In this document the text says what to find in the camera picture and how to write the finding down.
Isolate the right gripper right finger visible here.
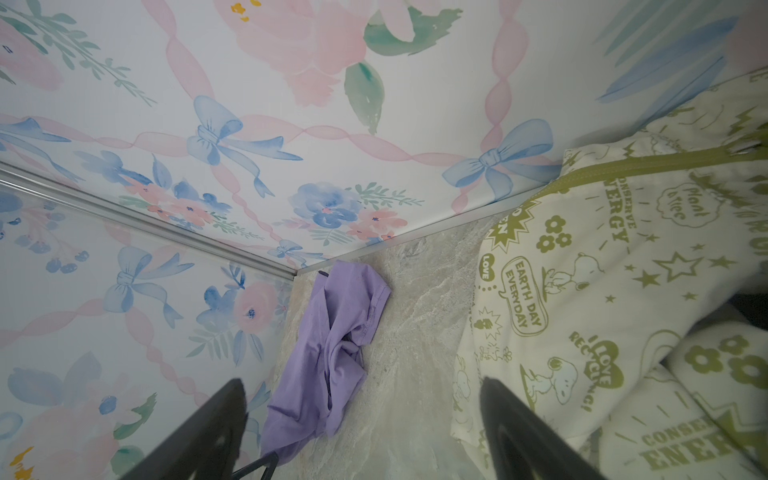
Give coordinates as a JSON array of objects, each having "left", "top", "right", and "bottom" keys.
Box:
[{"left": 480, "top": 377, "right": 603, "bottom": 480}]

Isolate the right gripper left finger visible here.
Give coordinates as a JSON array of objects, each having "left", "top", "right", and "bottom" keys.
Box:
[{"left": 122, "top": 379, "right": 279, "bottom": 480}]

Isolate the purple cloth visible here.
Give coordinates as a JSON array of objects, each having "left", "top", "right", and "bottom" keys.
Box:
[{"left": 261, "top": 262, "right": 392, "bottom": 464}]

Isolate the cream green printed cloth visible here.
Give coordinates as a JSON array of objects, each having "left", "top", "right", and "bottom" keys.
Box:
[{"left": 451, "top": 69, "right": 767, "bottom": 479}]

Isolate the left corner aluminium post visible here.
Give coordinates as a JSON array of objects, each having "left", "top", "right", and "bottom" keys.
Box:
[{"left": 1, "top": 159, "right": 297, "bottom": 281}]

